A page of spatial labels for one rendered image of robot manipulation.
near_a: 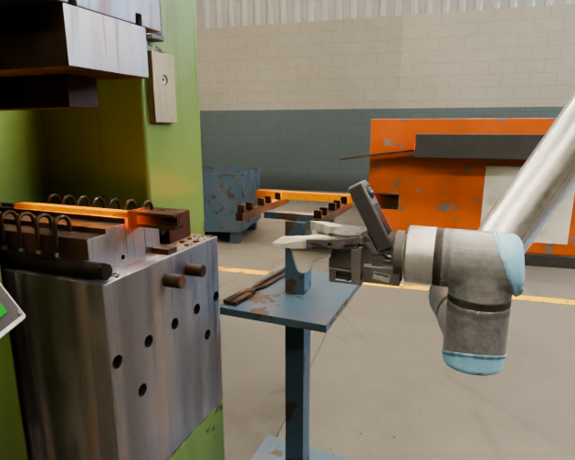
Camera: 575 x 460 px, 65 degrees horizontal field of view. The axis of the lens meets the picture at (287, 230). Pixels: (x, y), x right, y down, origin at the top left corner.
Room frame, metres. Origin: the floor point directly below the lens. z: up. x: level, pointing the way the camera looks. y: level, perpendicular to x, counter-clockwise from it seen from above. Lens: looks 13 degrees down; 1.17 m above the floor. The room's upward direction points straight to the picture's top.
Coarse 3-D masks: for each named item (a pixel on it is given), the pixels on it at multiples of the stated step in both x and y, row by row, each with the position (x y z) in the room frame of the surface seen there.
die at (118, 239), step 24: (24, 216) 0.93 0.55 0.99; (72, 216) 0.91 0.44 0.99; (96, 216) 0.88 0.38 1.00; (0, 240) 0.85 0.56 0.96; (24, 240) 0.82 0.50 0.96; (48, 240) 0.80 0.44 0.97; (72, 240) 0.78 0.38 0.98; (96, 240) 0.79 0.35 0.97; (120, 240) 0.84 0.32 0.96; (144, 240) 0.91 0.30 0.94
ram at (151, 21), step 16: (0, 0) 0.76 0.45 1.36; (16, 0) 0.76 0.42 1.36; (32, 0) 0.76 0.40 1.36; (48, 0) 0.76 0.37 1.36; (64, 0) 0.77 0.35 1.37; (80, 0) 0.80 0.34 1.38; (96, 0) 0.83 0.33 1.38; (112, 0) 0.87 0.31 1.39; (128, 0) 0.91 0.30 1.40; (144, 0) 0.95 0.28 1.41; (112, 16) 0.87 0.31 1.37; (128, 16) 0.91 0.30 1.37; (144, 16) 0.95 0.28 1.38
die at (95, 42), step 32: (0, 32) 0.82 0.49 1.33; (32, 32) 0.79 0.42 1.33; (64, 32) 0.77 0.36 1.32; (96, 32) 0.83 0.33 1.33; (128, 32) 0.90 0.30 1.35; (0, 64) 0.82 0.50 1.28; (32, 64) 0.80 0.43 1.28; (64, 64) 0.77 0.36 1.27; (96, 64) 0.82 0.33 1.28; (128, 64) 0.90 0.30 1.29
